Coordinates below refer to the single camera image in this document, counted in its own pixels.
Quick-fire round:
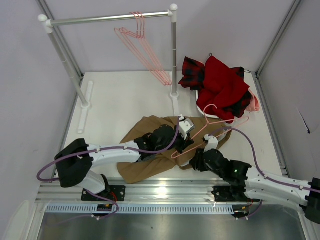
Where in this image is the tan pleated skirt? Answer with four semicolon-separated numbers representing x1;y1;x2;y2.
117;115;226;184

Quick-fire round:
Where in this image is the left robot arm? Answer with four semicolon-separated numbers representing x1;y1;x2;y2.
54;120;195;194

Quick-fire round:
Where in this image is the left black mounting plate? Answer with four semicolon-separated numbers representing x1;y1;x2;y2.
81;185;126;202

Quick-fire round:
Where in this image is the black mounting plate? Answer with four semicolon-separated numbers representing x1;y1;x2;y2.
211;185;249;202
81;185;126;202

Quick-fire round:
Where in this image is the white laundry basket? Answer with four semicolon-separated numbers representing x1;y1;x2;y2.
195;90;235;125

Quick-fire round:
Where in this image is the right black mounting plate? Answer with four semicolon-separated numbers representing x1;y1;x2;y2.
211;185;249;202

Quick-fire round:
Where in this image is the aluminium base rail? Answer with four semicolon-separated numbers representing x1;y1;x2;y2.
35;178;228;204

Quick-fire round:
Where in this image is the red black plaid garment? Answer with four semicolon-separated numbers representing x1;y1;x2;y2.
178;56;253;118

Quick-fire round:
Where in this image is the pink garment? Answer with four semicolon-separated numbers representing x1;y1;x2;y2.
246;91;260;113

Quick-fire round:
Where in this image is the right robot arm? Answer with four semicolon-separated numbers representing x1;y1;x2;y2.
189;148;320;224

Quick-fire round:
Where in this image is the white slotted cable duct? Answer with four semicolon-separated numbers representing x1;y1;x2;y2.
45;203;235;215

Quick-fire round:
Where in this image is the silver clothes rack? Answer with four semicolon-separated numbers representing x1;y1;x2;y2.
37;0;179;134

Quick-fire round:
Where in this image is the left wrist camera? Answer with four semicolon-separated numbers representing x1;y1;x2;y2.
177;114;195;141

